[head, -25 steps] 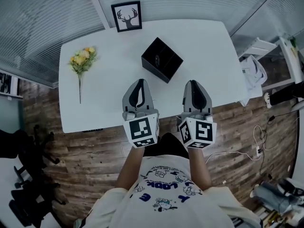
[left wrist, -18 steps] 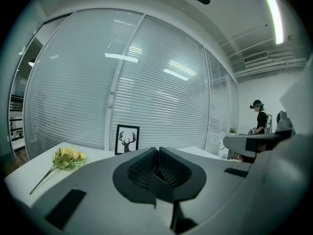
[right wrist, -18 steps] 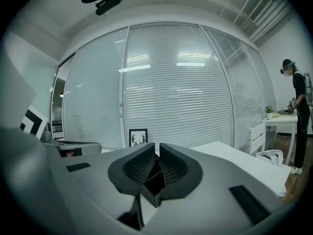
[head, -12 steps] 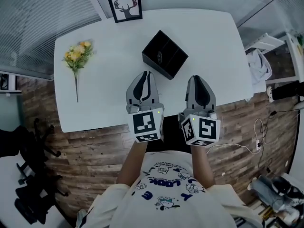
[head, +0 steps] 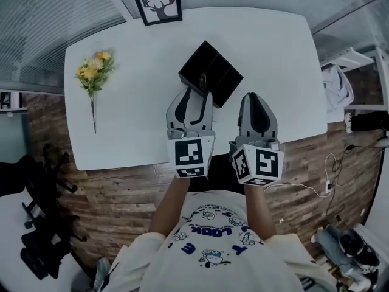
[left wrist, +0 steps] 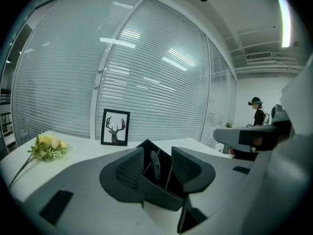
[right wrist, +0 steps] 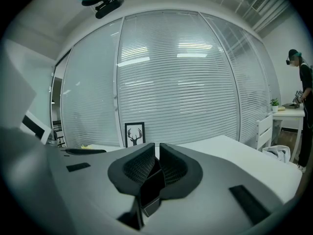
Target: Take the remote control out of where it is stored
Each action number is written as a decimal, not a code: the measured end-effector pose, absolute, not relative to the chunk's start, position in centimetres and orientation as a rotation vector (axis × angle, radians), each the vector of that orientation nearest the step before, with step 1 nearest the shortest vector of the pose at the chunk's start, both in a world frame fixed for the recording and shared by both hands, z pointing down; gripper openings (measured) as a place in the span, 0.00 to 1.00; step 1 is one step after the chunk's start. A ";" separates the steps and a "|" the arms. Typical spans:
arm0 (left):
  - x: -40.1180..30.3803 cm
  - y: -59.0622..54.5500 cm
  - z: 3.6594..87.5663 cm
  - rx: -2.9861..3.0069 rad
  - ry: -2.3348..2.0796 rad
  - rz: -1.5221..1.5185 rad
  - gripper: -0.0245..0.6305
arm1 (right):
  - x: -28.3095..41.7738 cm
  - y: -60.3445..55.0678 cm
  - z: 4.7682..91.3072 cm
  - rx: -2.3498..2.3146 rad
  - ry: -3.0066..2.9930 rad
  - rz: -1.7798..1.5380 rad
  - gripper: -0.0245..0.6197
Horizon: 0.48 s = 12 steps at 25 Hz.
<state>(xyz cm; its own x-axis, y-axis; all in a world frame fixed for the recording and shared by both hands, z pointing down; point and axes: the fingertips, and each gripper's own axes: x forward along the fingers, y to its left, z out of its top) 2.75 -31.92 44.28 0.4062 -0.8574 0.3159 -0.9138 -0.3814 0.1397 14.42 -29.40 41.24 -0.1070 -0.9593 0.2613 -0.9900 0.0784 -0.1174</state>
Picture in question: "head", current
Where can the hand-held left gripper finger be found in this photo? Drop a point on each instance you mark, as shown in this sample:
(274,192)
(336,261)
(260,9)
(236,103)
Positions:
(208,114)
(171,111)

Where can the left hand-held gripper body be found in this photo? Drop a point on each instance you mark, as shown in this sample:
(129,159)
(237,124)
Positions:
(190,157)

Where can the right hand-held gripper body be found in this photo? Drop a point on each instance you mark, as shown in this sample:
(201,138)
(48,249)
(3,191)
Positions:
(264,163)

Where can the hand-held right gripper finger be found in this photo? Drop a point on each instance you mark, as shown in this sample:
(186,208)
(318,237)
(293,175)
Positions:
(244,114)
(272,120)

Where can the small black object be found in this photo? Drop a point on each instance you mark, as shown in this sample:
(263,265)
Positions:
(203,81)

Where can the black box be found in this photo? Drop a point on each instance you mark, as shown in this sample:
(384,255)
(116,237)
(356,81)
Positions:
(218,68)

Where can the person's right forearm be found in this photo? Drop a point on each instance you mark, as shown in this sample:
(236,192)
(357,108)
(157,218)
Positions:
(258,211)

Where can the person's left forearm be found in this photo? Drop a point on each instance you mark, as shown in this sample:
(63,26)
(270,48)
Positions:
(170,208)

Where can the white standing desk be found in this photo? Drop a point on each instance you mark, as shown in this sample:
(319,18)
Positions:
(136,117)

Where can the white power strip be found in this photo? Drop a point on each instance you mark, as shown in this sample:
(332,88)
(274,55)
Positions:
(329,186)

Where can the white crumpled garment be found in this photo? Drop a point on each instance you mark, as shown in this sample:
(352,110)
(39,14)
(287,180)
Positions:
(337,87)

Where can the yellow artificial flower bouquet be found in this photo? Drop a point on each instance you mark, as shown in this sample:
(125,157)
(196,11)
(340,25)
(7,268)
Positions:
(94,68)

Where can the white wooden chair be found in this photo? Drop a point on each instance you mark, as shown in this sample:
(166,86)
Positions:
(358,58)

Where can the black framed deer picture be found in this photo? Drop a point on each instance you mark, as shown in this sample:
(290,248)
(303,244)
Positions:
(159,3)

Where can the person's white printed t-shirt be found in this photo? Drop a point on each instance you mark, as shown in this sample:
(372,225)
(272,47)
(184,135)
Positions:
(218,263)

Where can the black metal rack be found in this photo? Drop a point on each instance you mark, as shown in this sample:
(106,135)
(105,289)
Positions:
(10,102)

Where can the black office chair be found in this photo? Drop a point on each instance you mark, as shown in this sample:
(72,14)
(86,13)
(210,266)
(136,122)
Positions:
(39,224)

